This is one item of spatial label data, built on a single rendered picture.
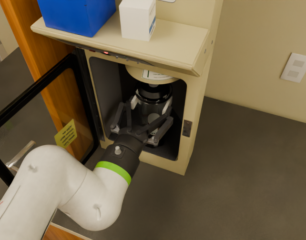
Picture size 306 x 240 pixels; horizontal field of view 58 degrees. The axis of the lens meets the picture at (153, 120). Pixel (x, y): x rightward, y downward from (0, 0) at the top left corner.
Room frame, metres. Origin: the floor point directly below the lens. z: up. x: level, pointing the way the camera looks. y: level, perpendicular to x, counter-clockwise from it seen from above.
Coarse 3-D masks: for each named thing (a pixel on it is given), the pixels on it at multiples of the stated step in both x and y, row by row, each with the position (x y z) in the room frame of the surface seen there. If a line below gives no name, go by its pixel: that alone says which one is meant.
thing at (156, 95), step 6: (138, 84) 0.58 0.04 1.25; (144, 84) 0.57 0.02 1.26; (150, 84) 0.57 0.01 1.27; (156, 84) 0.56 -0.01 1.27; (162, 84) 0.57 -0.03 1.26; (168, 84) 0.59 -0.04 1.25; (138, 90) 0.56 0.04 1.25; (144, 90) 0.55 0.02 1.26; (150, 90) 0.55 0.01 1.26; (156, 90) 0.55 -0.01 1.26; (162, 90) 0.55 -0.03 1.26; (168, 90) 0.56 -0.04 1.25; (144, 96) 0.54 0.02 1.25; (150, 96) 0.53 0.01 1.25; (156, 96) 0.53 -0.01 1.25; (162, 96) 0.54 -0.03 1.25
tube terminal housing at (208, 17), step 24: (120, 0) 0.52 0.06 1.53; (192, 0) 0.47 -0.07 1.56; (216, 0) 0.47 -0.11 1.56; (192, 24) 0.47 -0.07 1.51; (216, 24) 0.53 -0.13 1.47; (168, 72) 0.49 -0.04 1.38; (96, 96) 0.56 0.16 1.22; (192, 96) 0.46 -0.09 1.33; (192, 120) 0.46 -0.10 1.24; (192, 144) 0.51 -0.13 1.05; (168, 168) 0.48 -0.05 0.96
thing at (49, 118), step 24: (48, 72) 0.47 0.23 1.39; (72, 72) 0.53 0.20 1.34; (48, 96) 0.45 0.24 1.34; (72, 96) 0.51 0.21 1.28; (24, 120) 0.38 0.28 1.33; (48, 120) 0.43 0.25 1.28; (72, 120) 0.49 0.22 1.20; (0, 144) 0.32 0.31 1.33; (24, 144) 0.36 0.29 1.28; (48, 144) 0.40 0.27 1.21; (72, 144) 0.46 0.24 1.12
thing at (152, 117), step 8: (136, 88) 0.57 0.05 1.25; (168, 96) 0.54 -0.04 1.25; (144, 104) 0.53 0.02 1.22; (152, 104) 0.53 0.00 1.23; (160, 104) 0.53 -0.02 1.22; (144, 112) 0.53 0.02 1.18; (152, 112) 0.53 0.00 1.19; (160, 112) 0.53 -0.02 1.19; (144, 120) 0.53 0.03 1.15; (152, 120) 0.53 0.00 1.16; (152, 136) 0.52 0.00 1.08
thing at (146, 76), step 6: (126, 66) 0.58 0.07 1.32; (132, 66) 0.56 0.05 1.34; (132, 72) 0.55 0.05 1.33; (138, 72) 0.54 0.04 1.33; (144, 72) 0.53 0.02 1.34; (150, 72) 0.53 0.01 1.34; (156, 72) 0.52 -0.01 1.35; (138, 78) 0.53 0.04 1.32; (144, 78) 0.52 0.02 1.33; (150, 78) 0.52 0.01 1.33; (156, 78) 0.52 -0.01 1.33; (162, 78) 0.52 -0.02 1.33; (168, 78) 0.52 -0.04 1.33; (174, 78) 0.53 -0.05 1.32
